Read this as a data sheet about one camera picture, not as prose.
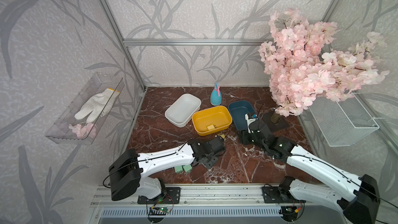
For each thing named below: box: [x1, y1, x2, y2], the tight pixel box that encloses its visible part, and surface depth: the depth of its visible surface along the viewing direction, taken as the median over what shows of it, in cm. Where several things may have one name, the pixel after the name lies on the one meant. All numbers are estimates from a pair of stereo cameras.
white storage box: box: [164, 93, 202, 129], surface depth 107 cm
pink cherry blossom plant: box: [258, 8, 390, 117], surface depth 56 cm
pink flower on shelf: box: [68, 122, 98, 139], surface depth 60 cm
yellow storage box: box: [191, 105, 233, 136], surface depth 103 cm
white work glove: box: [74, 87, 121, 124], surface depth 68 cm
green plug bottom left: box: [174, 165, 183, 174], surface depth 82 cm
